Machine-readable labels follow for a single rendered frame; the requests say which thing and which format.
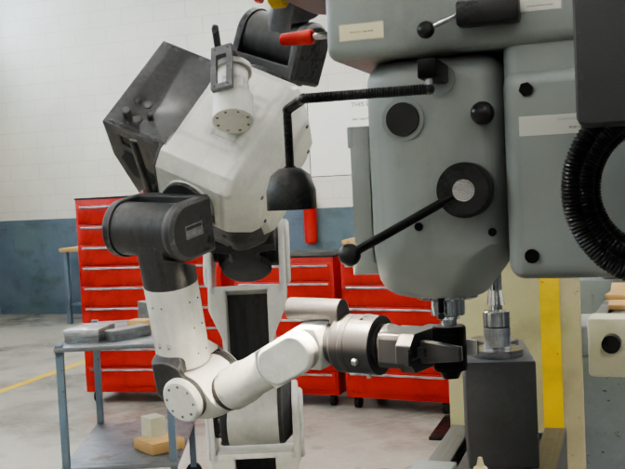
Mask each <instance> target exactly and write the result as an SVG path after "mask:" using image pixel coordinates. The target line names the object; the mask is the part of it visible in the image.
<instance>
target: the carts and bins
mask: <svg viewBox="0 0 625 469"><path fill-rule="evenodd" d="M138 312H139V318H134V319H130V320H114V321H99V320H98V319H96V320H91V323H83V324H80V325H77V326H75V327H72V328H68V329H65V330H64V342H62V343H61V344H56V345H55V348H54V353H55V357H56V371H57V386H58V401H59V415H60V444H61V458H62V468H61V469H144V468H161V467H170V469H179V468H178V466H179V463H180V459H181V457H182V454H183V451H184V450H185V447H186V445H187V442H188V439H189V443H190V459H191V463H189V464H188V466H187V468H186V469H202V466H201V465H200V463H198V462H197V459H196V442H195V425H194V423H195V421H193V422H184V421H181V420H179V419H178V418H177V419H175V416H174V415H172V414H171V413H170V411H169V410H168V408H166V411H167V419H166V417H165V416H163V415H160V414H157V413H153V414H148V415H143V416H140V418H141V421H125V422H104V411H103V395H102V380H101V365H100V351H104V350H121V349H139V348H154V343H153V335H152V329H151V324H150V318H149V314H148V309H147V303H146V301H138ZM86 351H93V361H94V376H95V391H96V407H97V422H98V423H97V424H96V426H95V427H94V428H93V429H92V431H91V432H90V433H89V435H88V436H87V437H86V439H85V440H84V441H83V442H82V444H81V445H80V446H79V447H78V449H77V450H76V451H75V452H74V454H73V455H72V457H71V453H70V438H69V424H68V409H67V395H66V380H65V365H64V353H69V352H86Z"/></svg>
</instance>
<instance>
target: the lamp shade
mask: <svg viewBox="0 0 625 469"><path fill-rule="evenodd" d="M266 197H267V211H276V210H298V209H312V208H317V203H316V189H315V186H314V184H313V179H312V177H311V174H310V173H308V172H307V171H305V170H304V169H302V168H300V167H284V168H280V169H278V170H277V171H275V172H274V173H273V174H272V176H271V177H270V180H269V184H268V187H267V191H266Z"/></svg>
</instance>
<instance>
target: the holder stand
mask: <svg viewBox="0 0 625 469"><path fill-rule="evenodd" d="M471 339H475V340H478V346H479V354H478V355H467V362H468V369H466V370H464V371H462V378H463V401H464V423H465V438H466V445H467V452H468V460H469V467H470V468H472V469H473V467H474V466H476V464H477V460H478V457H482V458H483V462H484V465H485V466H486V467H487V468H539V423H538V398H537V373H536V361H535V360H534V358H533V356H532V355H531V353H530V352H529V350H528V348H527V346H526V345H525V342H524V341H523V340H518V338H517V337H515V336H511V348H510V349H507V350H487V349H485V347H484V335H483V336H476V337H472V338H471Z"/></svg>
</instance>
